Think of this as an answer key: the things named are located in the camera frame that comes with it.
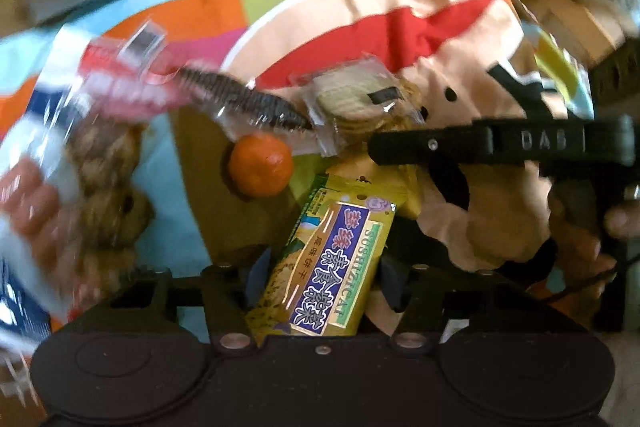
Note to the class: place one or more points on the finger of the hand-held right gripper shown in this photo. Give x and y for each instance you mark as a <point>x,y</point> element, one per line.
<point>425,144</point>

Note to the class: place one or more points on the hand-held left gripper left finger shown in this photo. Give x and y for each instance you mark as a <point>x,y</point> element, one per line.
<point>225,302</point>

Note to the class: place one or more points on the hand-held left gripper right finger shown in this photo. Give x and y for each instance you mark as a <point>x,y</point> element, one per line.
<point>395,284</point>

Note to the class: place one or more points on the yellow biscuit packet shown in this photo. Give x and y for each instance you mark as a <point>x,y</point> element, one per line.
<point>325,267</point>

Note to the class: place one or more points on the clear cracker packet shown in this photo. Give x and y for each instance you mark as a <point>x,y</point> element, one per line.
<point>345,94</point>

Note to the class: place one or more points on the clear dark snack packet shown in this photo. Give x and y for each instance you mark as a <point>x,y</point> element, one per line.
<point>240,99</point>

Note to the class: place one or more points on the person's right hand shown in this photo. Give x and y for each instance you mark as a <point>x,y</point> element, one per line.
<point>575,227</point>

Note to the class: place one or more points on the orange mandarin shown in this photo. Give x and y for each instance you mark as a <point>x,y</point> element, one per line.
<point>260,167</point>

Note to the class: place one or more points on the brown nut snack packet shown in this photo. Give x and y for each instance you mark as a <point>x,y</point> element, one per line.
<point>107,177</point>

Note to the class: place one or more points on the white sausage snack packet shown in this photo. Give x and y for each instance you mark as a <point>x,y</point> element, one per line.
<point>30,207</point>

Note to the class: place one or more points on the brown cloth with white print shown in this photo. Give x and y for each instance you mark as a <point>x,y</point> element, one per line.
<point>15,387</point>

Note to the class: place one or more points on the red and pink snack packet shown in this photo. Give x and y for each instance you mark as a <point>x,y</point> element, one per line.
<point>125,82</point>

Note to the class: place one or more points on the colourful printed blanket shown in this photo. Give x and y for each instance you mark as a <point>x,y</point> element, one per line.
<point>210,12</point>

